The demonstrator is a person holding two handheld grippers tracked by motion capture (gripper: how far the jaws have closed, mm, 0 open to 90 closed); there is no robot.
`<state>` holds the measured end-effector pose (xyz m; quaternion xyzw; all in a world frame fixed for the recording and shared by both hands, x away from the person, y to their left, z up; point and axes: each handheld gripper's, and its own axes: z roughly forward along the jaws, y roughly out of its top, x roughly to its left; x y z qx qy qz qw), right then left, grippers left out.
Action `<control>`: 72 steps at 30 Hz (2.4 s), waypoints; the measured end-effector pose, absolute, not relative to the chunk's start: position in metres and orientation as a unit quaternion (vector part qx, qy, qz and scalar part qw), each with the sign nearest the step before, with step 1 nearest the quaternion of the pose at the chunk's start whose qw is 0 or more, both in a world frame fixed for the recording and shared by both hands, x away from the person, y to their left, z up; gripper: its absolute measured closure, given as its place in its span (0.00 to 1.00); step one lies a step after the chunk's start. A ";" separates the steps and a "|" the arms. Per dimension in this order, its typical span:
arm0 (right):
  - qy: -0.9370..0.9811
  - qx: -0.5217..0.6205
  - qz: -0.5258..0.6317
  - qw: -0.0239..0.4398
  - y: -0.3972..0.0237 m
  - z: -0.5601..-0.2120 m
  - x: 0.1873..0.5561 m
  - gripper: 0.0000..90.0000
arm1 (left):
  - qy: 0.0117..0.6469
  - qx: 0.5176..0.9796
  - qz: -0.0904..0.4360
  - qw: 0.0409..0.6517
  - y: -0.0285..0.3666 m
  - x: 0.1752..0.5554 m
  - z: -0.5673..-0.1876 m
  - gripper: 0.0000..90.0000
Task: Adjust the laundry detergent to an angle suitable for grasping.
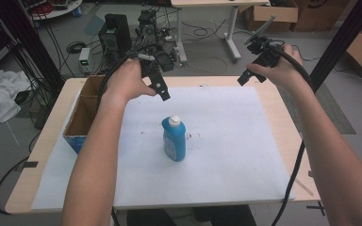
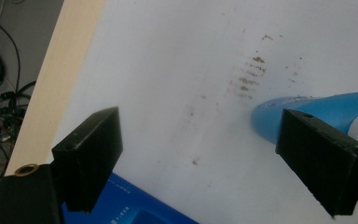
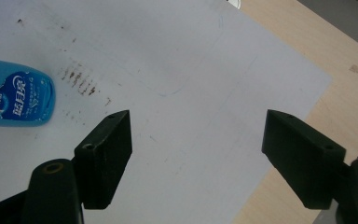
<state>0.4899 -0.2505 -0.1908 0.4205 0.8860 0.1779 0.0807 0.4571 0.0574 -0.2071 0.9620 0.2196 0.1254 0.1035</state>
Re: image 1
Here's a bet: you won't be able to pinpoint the white cloth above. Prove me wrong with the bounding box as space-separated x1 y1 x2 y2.
0 69 32 126

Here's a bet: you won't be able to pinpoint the blue bottle with white cap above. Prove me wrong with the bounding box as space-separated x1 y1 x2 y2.
161 115 187 163

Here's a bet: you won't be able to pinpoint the black tape strip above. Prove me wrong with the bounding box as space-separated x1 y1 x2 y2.
13 160 40 172

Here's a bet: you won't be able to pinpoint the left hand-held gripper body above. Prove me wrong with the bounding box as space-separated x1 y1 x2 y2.
137 51 176 84

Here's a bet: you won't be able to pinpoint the person's left hand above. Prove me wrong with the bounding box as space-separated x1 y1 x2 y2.
102 57 158 105

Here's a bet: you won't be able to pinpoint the open brown cardboard box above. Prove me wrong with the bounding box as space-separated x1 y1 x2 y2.
244 0 300 32

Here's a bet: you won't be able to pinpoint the thin wooden stick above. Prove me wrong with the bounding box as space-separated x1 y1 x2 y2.
295 178 315 197

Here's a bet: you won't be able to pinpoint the white power supply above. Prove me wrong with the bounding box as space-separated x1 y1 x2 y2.
78 47 91 75

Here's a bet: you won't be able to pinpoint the person's right hand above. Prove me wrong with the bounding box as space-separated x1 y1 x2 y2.
246 43 309 92

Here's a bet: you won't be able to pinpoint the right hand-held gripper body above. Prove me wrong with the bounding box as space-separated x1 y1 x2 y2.
244 14 286 69

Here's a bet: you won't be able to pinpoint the black floor cable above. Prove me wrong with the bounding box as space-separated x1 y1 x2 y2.
0 155 30 217

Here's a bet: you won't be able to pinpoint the person's dark trousers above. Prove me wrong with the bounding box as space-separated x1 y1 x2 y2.
126 204 258 226

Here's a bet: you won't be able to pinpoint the round white table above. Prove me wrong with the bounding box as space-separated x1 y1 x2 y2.
22 0 84 21

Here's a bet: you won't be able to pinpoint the black electronic device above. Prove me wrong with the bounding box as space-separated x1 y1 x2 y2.
137 8 158 40

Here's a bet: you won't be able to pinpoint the blue-sided cardboard box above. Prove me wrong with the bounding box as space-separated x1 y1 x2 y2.
62 74 108 155

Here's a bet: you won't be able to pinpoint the white desk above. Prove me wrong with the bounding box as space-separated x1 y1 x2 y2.
171 0 271 63

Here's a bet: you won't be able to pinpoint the grey floor mat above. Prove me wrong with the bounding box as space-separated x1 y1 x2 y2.
277 83 356 136

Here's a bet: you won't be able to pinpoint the black speaker box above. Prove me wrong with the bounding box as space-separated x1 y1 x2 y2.
98 13 133 54

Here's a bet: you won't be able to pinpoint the white paper sheet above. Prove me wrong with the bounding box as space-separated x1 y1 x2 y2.
31 85 296 211

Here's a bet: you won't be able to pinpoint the black metal post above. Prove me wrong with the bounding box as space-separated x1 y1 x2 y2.
0 0 66 92
309 0 362 94

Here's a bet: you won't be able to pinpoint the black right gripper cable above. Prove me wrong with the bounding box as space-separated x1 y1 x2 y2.
271 43 315 226

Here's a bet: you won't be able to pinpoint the large brown cardboard box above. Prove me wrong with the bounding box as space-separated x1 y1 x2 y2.
290 0 351 32

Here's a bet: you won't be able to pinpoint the black tape cross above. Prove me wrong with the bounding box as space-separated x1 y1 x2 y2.
305 202 326 217

